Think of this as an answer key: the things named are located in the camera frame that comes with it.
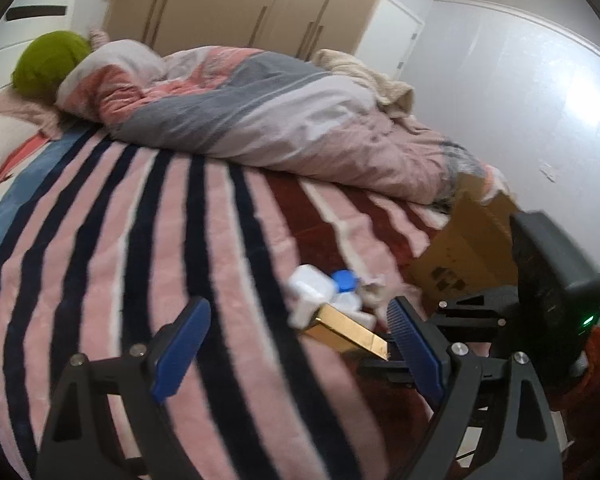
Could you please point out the pink navy striped blanket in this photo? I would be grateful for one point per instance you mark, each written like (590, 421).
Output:
(130, 260)

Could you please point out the pink grey patchwork quilt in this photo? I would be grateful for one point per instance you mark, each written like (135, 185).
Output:
(260, 110)

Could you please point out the white jar with blue lid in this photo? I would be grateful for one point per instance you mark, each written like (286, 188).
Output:
(346, 287)

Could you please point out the white plastic bottle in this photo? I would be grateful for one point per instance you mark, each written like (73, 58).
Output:
(307, 290)

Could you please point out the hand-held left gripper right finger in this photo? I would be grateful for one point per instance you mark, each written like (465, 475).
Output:
(414, 344)

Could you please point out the beige fluffy blanket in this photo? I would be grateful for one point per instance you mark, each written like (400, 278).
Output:
(370, 77)

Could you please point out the white wall socket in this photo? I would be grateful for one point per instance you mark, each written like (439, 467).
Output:
(549, 171)

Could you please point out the person's right forearm red sleeve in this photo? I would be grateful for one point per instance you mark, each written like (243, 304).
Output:
(597, 410)

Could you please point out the brown cardboard box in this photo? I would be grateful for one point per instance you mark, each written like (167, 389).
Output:
(472, 250)

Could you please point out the cream pillow with red print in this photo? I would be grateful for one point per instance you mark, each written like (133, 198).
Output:
(5, 145)

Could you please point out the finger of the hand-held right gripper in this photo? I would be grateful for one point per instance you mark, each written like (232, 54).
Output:
(480, 307)
(382, 373)

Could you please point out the green plush pillow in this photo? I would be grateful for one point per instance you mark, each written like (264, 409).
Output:
(47, 65)

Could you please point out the gold rectangular box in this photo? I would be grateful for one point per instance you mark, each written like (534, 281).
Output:
(347, 332)

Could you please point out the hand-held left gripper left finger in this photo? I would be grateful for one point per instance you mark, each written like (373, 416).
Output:
(181, 349)

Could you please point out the white door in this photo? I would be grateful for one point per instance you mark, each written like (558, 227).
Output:
(392, 30)

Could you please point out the small white bottle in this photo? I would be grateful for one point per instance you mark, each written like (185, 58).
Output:
(364, 319)

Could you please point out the white air conditioner unit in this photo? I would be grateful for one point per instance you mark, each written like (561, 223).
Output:
(35, 10)

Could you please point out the beige wooden wardrobe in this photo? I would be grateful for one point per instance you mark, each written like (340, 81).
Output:
(240, 5)

